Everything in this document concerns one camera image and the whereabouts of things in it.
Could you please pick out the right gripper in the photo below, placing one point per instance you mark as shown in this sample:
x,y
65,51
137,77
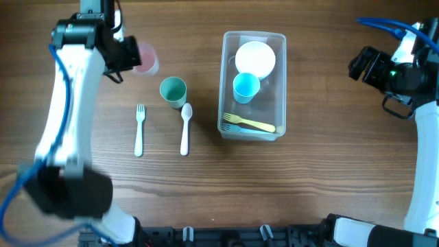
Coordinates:
x,y
362,63

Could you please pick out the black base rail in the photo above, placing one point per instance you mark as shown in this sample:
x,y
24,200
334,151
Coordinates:
x,y
262,236

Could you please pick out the green bowl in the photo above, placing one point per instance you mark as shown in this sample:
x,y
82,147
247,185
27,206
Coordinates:
x,y
266,76

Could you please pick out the yellow fork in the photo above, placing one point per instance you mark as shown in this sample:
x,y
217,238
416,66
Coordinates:
x,y
235,119

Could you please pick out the white pink bowl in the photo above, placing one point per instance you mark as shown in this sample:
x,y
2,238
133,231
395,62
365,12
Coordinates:
x,y
256,58

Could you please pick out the white spoon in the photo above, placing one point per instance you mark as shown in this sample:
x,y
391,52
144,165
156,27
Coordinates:
x,y
186,114

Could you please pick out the clear plastic container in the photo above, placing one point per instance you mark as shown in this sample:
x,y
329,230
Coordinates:
x,y
270,103

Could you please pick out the pink cup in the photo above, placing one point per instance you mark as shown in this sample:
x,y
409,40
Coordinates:
x,y
149,60

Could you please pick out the mint green fork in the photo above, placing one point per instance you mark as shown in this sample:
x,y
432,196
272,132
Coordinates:
x,y
140,117

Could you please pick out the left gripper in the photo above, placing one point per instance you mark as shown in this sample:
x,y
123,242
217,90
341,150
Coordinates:
x,y
129,55

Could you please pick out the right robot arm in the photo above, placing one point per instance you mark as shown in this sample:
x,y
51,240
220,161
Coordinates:
x,y
410,77

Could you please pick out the light blue fork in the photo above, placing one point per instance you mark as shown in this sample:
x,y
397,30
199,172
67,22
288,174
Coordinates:
x,y
228,127

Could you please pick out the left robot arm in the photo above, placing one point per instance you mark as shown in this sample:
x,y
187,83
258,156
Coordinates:
x,y
86,47

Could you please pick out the green cup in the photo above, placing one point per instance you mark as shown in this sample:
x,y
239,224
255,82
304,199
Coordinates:
x,y
174,91

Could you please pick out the blue cup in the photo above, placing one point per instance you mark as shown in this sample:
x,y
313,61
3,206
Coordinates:
x,y
245,87

